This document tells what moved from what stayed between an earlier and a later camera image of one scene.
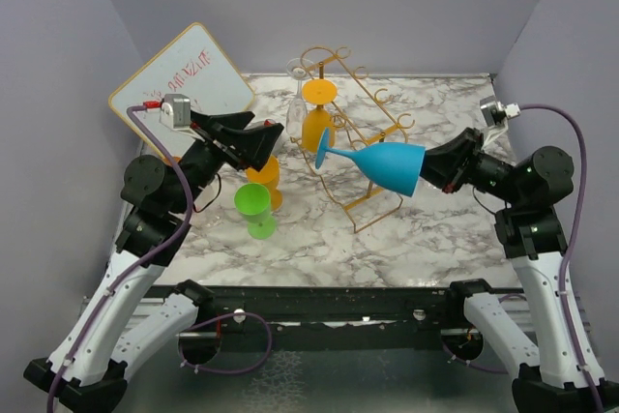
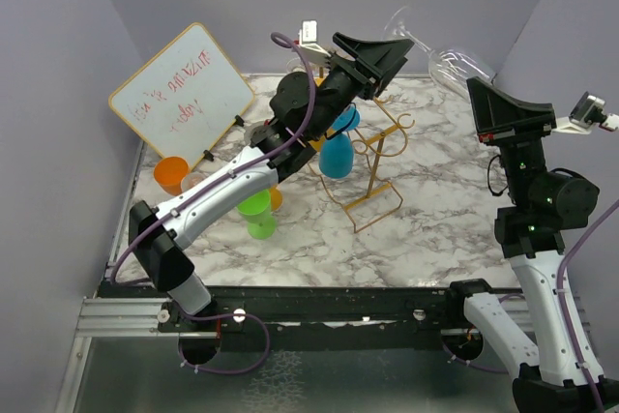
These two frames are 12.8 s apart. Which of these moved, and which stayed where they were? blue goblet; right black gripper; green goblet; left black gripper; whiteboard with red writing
Moved: right black gripper; left black gripper; blue goblet
Stayed: green goblet; whiteboard with red writing
